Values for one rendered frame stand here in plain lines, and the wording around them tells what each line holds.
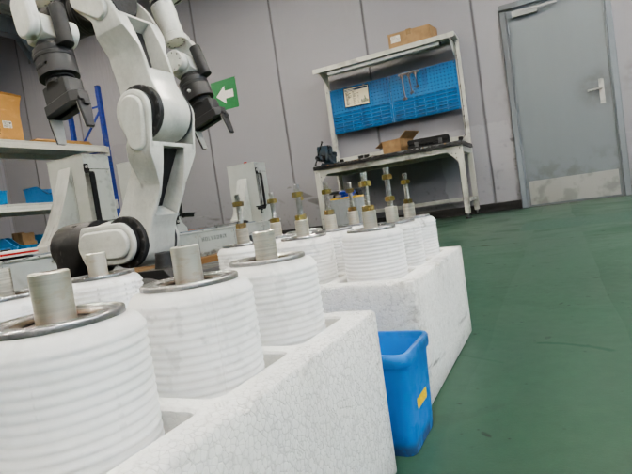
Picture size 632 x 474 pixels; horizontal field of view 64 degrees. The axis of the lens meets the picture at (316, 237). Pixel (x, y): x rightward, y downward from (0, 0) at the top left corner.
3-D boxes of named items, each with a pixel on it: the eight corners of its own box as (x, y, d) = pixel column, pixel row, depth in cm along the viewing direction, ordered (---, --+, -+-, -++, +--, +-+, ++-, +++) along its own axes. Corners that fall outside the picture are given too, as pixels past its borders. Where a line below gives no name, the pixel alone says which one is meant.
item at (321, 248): (342, 351, 79) (326, 236, 79) (284, 355, 82) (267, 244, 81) (352, 335, 89) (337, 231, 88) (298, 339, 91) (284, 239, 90)
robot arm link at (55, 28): (26, 67, 116) (13, 21, 117) (70, 75, 125) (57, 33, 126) (54, 43, 110) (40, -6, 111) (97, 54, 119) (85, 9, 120)
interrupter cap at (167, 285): (118, 300, 38) (117, 291, 38) (184, 281, 45) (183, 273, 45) (197, 294, 35) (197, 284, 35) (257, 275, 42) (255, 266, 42)
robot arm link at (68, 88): (34, 118, 116) (21, 70, 117) (72, 123, 124) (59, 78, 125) (67, 95, 110) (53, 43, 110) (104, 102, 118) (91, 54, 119)
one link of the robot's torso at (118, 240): (80, 273, 143) (72, 226, 142) (134, 261, 161) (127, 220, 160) (134, 266, 134) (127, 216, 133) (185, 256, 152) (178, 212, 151)
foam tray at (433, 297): (203, 400, 87) (187, 296, 86) (305, 336, 122) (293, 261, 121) (430, 409, 70) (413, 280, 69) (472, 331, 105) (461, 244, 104)
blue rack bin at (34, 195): (23, 208, 584) (21, 189, 583) (54, 206, 618) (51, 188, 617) (52, 202, 561) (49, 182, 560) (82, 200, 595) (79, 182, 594)
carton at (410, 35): (397, 54, 573) (395, 40, 572) (438, 43, 550) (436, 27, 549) (389, 50, 549) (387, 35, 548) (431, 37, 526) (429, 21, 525)
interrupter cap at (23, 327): (-51, 348, 28) (-53, 335, 28) (70, 314, 34) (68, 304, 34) (40, 346, 24) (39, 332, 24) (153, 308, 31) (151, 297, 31)
